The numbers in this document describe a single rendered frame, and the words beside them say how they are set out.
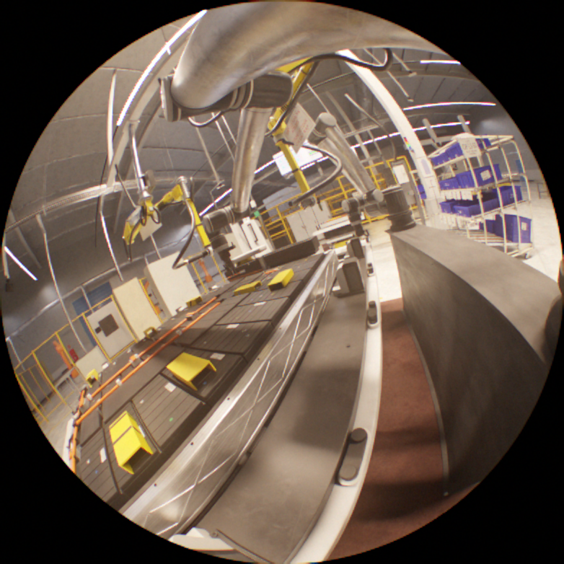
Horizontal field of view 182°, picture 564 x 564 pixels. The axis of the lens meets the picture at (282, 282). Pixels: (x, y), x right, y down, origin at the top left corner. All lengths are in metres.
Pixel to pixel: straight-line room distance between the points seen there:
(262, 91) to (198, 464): 0.83
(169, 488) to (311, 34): 0.52
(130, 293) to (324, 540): 5.17
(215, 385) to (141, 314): 4.81
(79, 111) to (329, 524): 10.52
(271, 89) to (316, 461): 0.85
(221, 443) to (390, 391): 1.22
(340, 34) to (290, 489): 0.51
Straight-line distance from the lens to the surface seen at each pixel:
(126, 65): 9.54
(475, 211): 2.62
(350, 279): 0.73
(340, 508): 0.38
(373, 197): 1.47
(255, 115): 0.66
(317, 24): 0.16
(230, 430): 0.36
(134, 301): 5.14
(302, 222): 10.20
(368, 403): 0.43
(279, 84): 0.63
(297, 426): 0.40
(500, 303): 0.57
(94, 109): 10.26
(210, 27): 0.23
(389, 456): 1.23
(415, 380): 1.46
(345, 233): 5.55
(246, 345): 0.45
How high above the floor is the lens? 1.21
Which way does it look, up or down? 14 degrees down
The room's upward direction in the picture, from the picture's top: 24 degrees counter-clockwise
